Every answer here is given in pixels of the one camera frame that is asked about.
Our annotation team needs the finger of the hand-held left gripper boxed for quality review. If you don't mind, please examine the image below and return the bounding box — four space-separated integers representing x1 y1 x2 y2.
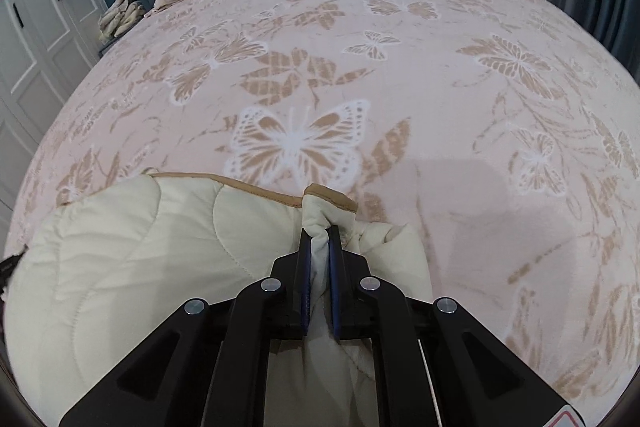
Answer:
0 252 27 303

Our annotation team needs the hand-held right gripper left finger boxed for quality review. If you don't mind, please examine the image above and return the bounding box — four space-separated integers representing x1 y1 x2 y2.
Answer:
57 228 313 427

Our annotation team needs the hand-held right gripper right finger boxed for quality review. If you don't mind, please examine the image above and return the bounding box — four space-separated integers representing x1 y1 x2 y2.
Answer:
326 226 587 427

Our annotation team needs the cream quilted jacket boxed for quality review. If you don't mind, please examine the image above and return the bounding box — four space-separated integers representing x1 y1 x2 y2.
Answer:
2 167 437 427

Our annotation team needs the pile of beige clothes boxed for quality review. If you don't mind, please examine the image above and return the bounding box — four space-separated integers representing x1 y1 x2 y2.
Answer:
97 0 147 46

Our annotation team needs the pink butterfly print blanket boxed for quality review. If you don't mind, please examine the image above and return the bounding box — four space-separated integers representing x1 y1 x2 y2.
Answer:
2 0 640 410

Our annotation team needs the white panelled wardrobe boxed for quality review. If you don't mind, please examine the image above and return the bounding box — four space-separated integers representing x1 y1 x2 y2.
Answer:
0 0 109 210

